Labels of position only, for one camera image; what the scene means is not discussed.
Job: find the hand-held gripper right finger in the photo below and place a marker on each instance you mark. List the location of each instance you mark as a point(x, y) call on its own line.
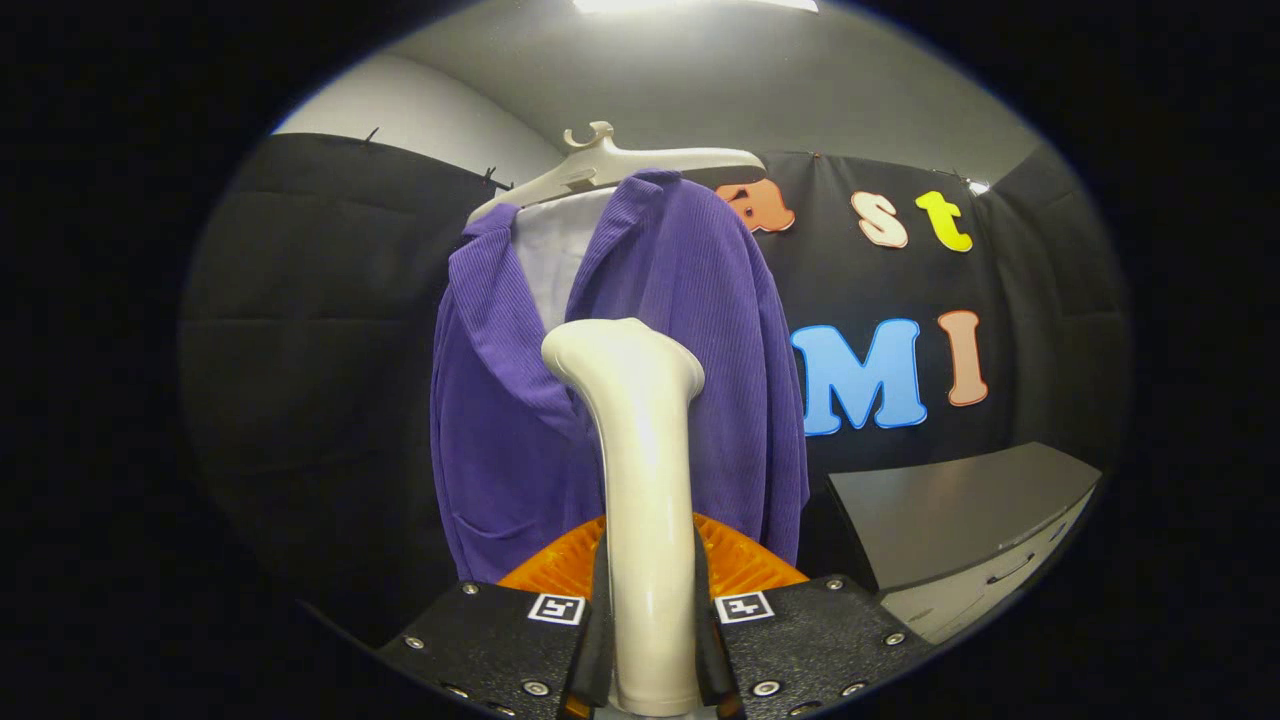
point(810, 640)

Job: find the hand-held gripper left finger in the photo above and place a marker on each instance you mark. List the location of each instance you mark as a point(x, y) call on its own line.
point(500, 640)

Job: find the cream garment steamer head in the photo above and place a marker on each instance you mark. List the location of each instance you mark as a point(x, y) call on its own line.
point(645, 500)

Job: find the white steamer board pad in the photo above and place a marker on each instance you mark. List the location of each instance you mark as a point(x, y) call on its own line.
point(555, 260)

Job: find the grey cabinet with dark top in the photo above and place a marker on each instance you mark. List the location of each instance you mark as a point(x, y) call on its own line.
point(950, 510)

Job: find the cream plastic hanger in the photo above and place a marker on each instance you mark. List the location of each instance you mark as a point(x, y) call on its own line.
point(620, 165)

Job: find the ceiling light panel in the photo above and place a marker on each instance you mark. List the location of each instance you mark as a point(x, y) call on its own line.
point(690, 4)

